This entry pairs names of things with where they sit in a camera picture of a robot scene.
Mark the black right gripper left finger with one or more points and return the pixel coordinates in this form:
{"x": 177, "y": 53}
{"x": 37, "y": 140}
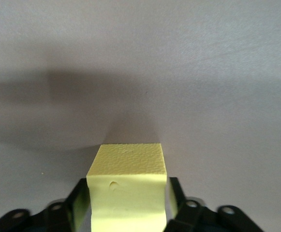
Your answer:
{"x": 58, "y": 212}

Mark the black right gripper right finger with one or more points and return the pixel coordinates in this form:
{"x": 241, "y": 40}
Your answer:
{"x": 191, "y": 212}

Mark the yellow foam block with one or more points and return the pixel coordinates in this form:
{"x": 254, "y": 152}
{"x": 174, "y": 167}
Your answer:
{"x": 128, "y": 183}

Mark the brown table mat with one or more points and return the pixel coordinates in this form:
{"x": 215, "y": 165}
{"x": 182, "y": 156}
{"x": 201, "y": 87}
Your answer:
{"x": 130, "y": 48}

